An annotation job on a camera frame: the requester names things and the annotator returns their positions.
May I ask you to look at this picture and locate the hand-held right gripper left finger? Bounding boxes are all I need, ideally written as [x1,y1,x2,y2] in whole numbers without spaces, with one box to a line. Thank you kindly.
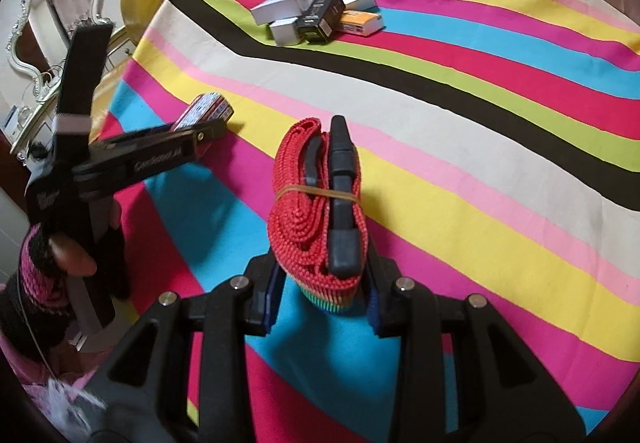
[82,255,288,443]

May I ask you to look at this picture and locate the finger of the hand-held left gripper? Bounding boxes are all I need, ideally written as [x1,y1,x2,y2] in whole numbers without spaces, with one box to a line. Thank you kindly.
[89,120,198,149]
[192,117,230,158]

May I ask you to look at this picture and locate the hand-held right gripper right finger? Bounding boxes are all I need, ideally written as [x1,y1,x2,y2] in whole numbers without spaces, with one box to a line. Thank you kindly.
[362,255,586,443]

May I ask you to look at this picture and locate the red white patterned box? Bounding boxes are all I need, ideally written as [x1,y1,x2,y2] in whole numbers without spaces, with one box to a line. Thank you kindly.
[175,92,236,131]

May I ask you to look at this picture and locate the rainbow strap with black buckle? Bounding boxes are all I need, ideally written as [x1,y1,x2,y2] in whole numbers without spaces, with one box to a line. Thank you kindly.
[267,114,368,314]

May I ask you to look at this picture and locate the long white box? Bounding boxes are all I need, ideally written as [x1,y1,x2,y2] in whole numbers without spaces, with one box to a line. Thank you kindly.
[250,0,313,26]

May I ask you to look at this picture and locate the orange tissue packet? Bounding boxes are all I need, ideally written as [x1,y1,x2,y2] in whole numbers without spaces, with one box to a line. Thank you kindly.
[336,8,386,36]

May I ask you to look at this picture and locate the person's left forearm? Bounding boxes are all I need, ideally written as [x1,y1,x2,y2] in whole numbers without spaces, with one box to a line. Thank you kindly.
[0,273,76,364]

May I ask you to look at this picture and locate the person's left hand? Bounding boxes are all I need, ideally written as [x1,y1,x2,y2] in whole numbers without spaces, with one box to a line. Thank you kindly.
[15,220,98,320]

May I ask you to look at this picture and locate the white dressing table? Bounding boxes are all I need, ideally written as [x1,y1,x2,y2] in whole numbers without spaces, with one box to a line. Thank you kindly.
[0,23,136,159]

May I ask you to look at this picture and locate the grey box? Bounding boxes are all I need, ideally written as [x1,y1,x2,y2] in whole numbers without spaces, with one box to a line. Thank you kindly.
[269,17,306,46]

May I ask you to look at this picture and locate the black box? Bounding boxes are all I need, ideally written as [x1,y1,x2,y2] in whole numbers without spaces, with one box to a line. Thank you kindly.
[295,0,346,45]

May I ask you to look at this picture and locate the ornate white framed mirror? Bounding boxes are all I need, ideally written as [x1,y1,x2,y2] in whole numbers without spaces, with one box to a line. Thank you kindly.
[6,0,116,86]

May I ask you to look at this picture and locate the striped colourful tablecloth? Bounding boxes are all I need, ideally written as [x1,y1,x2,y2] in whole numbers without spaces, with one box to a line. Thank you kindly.
[90,0,640,443]

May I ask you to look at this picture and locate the pink printed clothing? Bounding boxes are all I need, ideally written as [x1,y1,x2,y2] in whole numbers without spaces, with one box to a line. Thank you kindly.
[0,338,113,443]

